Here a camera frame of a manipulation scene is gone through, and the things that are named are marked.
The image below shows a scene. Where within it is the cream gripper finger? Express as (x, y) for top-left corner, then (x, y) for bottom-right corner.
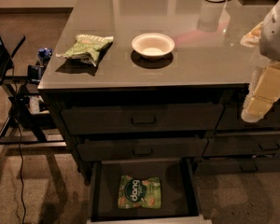
(242, 62), (280, 118)
(240, 22), (263, 48)

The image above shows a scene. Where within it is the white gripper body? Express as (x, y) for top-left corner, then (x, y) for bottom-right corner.
(259, 0), (280, 61)

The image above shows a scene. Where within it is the green dang rice chip bag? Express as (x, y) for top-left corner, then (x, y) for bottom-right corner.
(118, 175), (161, 209)

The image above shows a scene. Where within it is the top right drawer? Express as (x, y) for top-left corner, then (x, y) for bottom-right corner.
(217, 102), (280, 131)

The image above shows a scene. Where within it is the middle right drawer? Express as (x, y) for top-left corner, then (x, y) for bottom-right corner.
(203, 132), (280, 157)

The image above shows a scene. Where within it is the top left drawer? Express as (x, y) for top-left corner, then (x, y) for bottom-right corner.
(62, 103), (223, 134)

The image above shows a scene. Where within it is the bottom right drawer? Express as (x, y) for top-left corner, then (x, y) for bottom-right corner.
(195, 158), (280, 175)

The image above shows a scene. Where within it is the middle left drawer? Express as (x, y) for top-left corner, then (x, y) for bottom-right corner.
(77, 137), (207, 161)

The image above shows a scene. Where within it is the dark grey drawer cabinet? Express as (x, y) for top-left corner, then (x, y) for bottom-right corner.
(39, 0), (280, 177)

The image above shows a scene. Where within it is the open bottom left drawer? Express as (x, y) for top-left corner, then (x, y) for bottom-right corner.
(87, 158), (212, 224)

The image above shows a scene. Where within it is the light green snack bag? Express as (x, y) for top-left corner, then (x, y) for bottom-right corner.
(56, 35), (113, 66)

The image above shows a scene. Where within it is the white paper bowl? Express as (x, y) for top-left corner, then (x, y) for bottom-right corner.
(132, 33), (175, 60)

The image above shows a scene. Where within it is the smartphone with lit screen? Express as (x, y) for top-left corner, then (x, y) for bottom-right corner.
(27, 65), (45, 84)

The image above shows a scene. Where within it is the black power cable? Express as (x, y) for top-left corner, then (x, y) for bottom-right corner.
(8, 56), (28, 224)

